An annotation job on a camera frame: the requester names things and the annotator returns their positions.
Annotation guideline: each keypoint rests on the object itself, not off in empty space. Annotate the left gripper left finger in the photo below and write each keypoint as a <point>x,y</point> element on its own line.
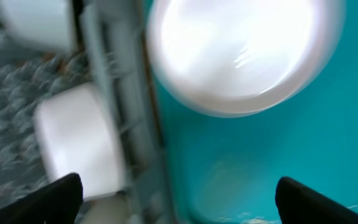
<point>56,203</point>

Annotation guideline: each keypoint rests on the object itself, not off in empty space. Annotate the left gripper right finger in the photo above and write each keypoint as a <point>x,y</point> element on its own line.
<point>297,203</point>

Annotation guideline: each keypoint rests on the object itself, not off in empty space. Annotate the white cup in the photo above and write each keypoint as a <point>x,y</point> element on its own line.
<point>76,135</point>

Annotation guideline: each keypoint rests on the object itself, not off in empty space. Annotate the grey bowl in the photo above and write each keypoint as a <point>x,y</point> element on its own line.
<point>41,24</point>

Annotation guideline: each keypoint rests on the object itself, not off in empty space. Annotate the grey dishwasher rack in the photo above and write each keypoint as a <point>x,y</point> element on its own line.
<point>111,56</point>

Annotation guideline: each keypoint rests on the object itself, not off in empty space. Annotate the teal plastic tray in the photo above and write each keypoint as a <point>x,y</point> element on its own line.
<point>225,170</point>

